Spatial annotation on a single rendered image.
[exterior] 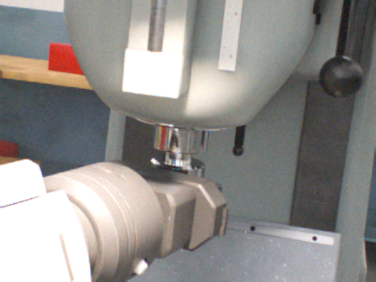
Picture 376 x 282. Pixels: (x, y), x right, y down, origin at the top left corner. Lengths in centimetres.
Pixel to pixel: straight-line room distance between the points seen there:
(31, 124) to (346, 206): 437
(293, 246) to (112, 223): 57
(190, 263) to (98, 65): 51
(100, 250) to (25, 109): 481
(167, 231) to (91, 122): 458
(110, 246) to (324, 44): 33
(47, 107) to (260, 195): 425
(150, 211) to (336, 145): 51
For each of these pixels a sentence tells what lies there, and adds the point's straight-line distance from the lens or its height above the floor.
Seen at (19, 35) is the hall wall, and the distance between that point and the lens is 526.
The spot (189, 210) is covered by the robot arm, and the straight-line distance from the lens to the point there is 59.
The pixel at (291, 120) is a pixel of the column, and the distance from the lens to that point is 101.
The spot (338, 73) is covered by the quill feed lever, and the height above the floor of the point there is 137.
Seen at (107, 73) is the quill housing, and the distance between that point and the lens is 57.
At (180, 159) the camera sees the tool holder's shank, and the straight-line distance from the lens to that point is 65.
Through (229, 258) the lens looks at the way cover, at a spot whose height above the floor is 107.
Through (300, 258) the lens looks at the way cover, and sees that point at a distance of 103.
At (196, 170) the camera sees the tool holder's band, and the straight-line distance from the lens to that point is 64.
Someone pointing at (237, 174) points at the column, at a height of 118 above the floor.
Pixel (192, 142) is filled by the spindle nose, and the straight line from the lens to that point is 63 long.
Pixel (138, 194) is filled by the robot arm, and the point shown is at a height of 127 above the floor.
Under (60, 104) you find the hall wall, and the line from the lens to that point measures 519.
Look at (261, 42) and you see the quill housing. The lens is 55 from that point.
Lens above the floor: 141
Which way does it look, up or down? 11 degrees down
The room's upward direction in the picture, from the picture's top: 6 degrees clockwise
